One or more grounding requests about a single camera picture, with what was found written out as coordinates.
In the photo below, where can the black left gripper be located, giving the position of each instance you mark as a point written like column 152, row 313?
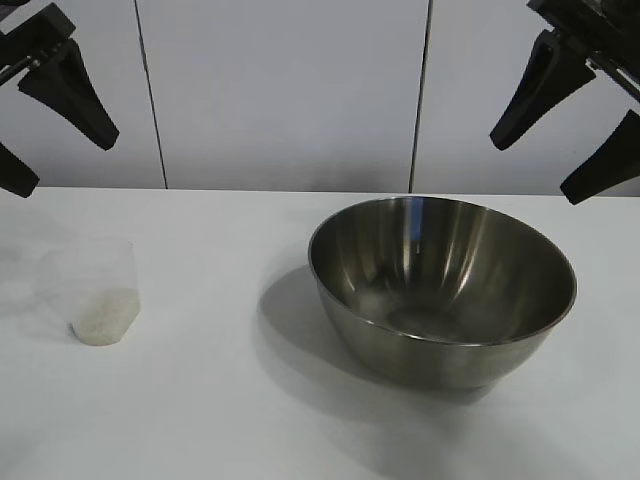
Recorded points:
column 50, row 30

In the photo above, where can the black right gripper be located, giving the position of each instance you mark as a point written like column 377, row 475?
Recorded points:
column 600, row 35

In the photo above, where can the clear plastic measuring cup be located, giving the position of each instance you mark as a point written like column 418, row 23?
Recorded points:
column 107, row 270

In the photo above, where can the white rice grains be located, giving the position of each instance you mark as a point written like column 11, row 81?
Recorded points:
column 105, row 320

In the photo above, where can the stainless steel mixing bowl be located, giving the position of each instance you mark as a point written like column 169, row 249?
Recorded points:
column 440, row 300

